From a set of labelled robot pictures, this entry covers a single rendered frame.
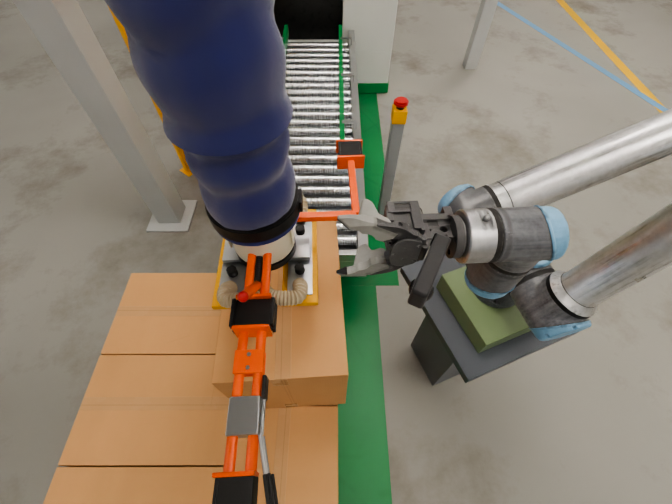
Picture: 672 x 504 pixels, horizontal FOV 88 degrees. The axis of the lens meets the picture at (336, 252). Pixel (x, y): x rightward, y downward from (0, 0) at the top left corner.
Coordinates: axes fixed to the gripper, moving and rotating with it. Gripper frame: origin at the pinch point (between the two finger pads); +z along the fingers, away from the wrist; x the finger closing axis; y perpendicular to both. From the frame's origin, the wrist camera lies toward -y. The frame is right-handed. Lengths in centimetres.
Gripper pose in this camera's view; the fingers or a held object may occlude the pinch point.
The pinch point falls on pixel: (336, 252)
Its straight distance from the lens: 55.6
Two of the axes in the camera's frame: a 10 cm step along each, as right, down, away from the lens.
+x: 0.1, -5.7, -8.2
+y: -0.5, -8.2, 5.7
